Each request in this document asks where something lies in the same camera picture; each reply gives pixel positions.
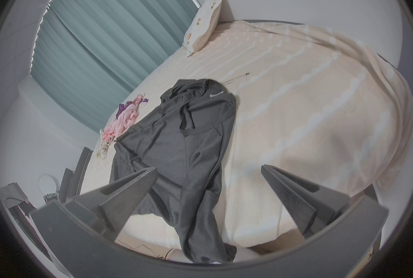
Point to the blue-green curtain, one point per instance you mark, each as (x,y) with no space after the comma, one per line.
(71,76)
(129,12)

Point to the thin brown thread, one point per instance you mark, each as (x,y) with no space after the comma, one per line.
(236,78)

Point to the black T-shirt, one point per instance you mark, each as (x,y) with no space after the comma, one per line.
(180,141)

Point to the black chest of drawers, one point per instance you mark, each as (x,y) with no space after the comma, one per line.
(82,170)

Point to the white printed garment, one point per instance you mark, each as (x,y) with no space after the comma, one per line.
(104,149)

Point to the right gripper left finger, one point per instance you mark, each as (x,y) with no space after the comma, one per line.
(129,196)

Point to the purple garment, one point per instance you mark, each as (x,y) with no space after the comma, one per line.
(122,107)

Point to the pink garment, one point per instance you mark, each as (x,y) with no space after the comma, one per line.
(124,122)

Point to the white printed pillow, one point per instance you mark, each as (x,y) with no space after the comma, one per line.
(201,25)

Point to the bed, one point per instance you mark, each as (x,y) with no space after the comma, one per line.
(290,93)

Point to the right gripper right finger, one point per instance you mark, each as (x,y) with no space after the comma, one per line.
(296,202)

